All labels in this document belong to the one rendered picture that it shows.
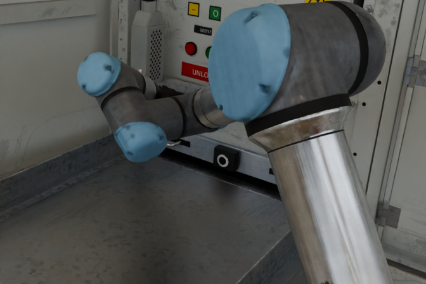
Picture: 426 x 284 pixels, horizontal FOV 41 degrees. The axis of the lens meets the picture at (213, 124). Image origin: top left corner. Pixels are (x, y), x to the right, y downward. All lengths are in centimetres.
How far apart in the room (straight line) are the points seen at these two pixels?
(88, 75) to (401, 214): 67
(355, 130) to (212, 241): 37
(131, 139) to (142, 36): 46
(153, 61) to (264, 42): 82
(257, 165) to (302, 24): 80
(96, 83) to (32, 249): 36
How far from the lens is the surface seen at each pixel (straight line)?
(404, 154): 115
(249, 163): 136
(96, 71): 95
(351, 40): 62
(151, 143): 90
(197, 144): 142
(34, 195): 130
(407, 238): 122
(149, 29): 132
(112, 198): 128
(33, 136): 142
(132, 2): 143
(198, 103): 94
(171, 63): 142
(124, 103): 93
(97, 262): 108
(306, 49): 57
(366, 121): 117
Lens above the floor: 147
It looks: 21 degrees down
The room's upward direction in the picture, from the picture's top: 4 degrees clockwise
